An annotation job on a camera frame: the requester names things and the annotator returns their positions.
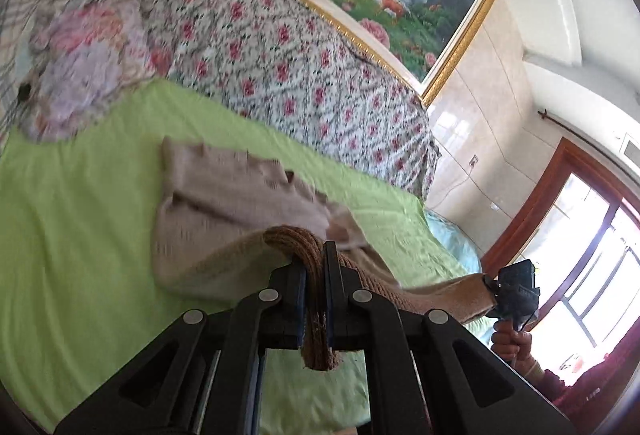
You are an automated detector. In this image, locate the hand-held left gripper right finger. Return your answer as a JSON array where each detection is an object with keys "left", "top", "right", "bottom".
[{"left": 324, "top": 241, "right": 577, "bottom": 435}]

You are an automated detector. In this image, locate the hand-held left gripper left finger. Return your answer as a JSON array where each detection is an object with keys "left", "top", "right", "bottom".
[{"left": 54, "top": 260, "right": 307, "bottom": 435}]

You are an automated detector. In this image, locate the green bed sheet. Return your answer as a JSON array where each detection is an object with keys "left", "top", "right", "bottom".
[{"left": 0, "top": 78, "right": 497, "bottom": 434}]

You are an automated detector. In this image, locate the beige knitted sweater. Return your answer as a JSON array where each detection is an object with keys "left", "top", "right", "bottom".
[{"left": 151, "top": 136, "right": 494, "bottom": 372}]

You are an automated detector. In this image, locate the wooden framed window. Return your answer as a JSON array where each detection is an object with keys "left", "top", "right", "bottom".
[{"left": 481, "top": 136, "right": 640, "bottom": 368}]

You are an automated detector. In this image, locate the red floral quilt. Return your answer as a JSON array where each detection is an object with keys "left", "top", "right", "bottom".
[{"left": 134, "top": 0, "right": 444, "bottom": 202}]

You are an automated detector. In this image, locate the light blue mattress sheet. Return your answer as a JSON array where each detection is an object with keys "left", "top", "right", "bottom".
[{"left": 424, "top": 209, "right": 484, "bottom": 277}]

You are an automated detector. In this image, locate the thin wall cable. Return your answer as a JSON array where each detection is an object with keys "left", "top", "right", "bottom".
[{"left": 425, "top": 164, "right": 501, "bottom": 211}]

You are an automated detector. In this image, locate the dark curtain rod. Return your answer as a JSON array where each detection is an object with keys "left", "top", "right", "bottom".
[{"left": 537, "top": 109, "right": 640, "bottom": 151}]

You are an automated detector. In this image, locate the person's right forearm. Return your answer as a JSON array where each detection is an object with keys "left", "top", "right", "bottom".
[{"left": 527, "top": 357, "right": 608, "bottom": 418}]

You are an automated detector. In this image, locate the pink purple floral pillow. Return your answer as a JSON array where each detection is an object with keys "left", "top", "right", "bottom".
[{"left": 21, "top": 0, "right": 172, "bottom": 144}]

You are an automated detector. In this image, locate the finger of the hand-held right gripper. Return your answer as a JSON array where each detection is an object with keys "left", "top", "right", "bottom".
[{"left": 481, "top": 274, "right": 502, "bottom": 307}]

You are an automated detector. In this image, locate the person's right hand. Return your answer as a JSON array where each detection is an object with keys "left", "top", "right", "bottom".
[{"left": 490, "top": 318, "right": 545, "bottom": 380}]

